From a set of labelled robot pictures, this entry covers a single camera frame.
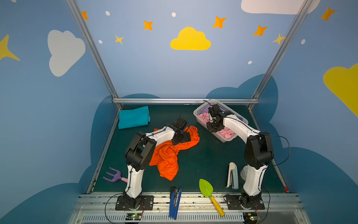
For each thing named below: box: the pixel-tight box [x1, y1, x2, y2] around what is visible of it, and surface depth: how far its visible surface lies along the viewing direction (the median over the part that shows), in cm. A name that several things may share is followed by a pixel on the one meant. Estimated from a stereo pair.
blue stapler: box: [169, 186, 183, 220], surface depth 75 cm
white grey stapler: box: [225, 161, 239, 190], surface depth 82 cm
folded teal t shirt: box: [117, 105, 151, 130], surface depth 113 cm
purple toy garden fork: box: [102, 167, 128, 183], surface depth 84 cm
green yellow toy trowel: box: [198, 178, 226, 217], surface depth 79 cm
